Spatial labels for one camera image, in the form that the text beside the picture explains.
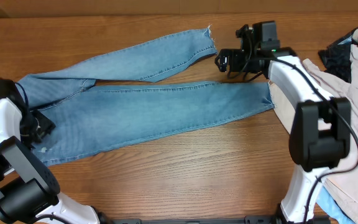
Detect light blue denim jeans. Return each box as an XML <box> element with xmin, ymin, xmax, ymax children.
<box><xmin>19</xmin><ymin>28</ymin><xmax>273</xmax><ymax>166</ymax></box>

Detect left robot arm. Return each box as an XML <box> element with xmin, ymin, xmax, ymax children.
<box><xmin>0</xmin><ymin>79</ymin><xmax>112</xmax><ymax>224</ymax></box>

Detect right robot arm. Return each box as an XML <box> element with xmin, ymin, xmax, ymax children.
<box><xmin>214</xmin><ymin>21</ymin><xmax>358</xmax><ymax>224</ymax></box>

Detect dark patterned garment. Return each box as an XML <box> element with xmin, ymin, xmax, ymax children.
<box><xmin>318</xmin><ymin>27</ymin><xmax>358</xmax><ymax>83</ymax></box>

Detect light blue cloth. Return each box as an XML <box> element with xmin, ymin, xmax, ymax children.
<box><xmin>316</xmin><ymin>187</ymin><xmax>355</xmax><ymax>224</ymax></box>

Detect beige cloth garment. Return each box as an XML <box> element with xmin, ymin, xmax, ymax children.
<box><xmin>267</xmin><ymin>29</ymin><xmax>358</xmax><ymax>223</ymax></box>

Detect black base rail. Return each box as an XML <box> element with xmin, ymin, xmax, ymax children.
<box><xmin>110</xmin><ymin>214</ymin><xmax>332</xmax><ymax>224</ymax></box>

